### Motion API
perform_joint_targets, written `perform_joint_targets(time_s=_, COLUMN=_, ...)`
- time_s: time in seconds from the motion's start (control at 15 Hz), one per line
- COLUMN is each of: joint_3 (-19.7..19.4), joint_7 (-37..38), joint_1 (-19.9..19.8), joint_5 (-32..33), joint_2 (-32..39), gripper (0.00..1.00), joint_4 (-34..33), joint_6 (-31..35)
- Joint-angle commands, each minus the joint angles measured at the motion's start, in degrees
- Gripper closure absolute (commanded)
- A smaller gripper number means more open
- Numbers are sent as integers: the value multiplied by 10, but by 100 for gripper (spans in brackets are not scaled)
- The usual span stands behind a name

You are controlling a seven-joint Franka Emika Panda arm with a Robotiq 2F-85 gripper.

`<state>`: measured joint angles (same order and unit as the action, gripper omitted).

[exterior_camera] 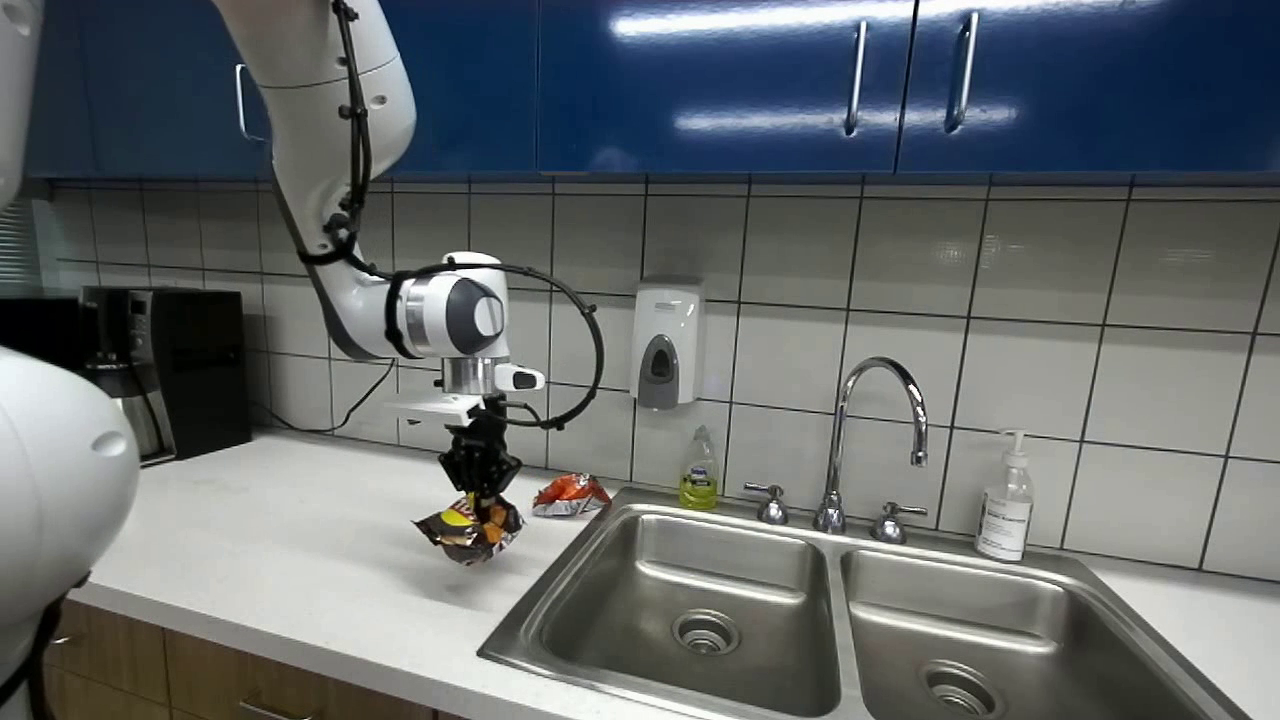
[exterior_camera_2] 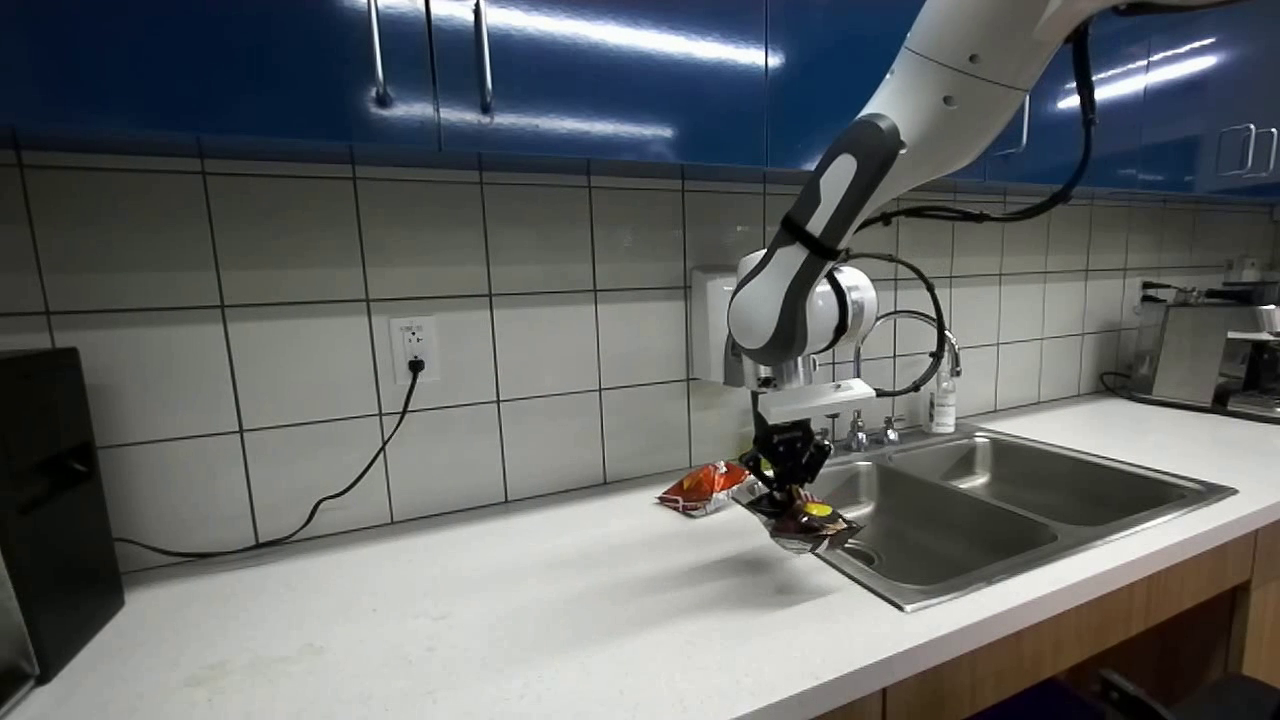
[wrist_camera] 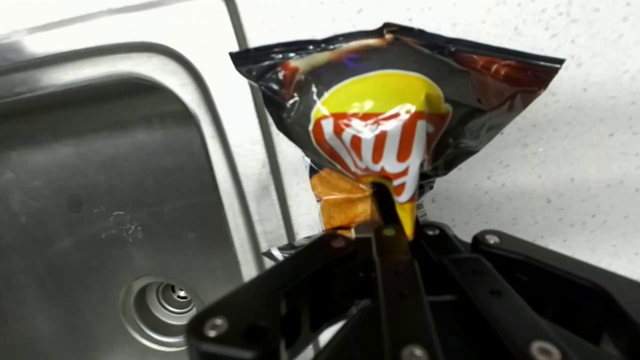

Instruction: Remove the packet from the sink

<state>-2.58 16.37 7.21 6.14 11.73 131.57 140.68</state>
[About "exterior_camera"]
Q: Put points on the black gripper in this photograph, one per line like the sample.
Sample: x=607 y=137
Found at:
x=477 y=453

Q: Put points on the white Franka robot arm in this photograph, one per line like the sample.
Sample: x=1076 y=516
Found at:
x=324 y=120

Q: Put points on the red snack packet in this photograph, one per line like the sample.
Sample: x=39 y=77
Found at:
x=571 y=498

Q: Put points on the stainless steel double sink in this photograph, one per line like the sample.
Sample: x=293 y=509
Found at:
x=801 y=626

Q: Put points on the green dish soap bottle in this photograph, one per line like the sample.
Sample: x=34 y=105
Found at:
x=698 y=481

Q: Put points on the black countertop appliance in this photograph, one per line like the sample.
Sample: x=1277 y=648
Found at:
x=186 y=367

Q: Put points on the wooden base cabinet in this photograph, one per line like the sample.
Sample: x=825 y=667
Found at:
x=201 y=672

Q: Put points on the chrome gooseneck faucet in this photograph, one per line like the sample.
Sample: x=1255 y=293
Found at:
x=839 y=453

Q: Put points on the blue glossy cabinet door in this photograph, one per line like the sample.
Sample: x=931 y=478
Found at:
x=746 y=83
x=132 y=94
x=464 y=94
x=1134 y=94

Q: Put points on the clear pump soap bottle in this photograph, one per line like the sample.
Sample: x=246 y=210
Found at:
x=1001 y=520

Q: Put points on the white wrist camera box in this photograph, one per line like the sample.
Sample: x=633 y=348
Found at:
x=497 y=382

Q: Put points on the white wall soap dispenser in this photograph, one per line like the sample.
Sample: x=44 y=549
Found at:
x=664 y=346

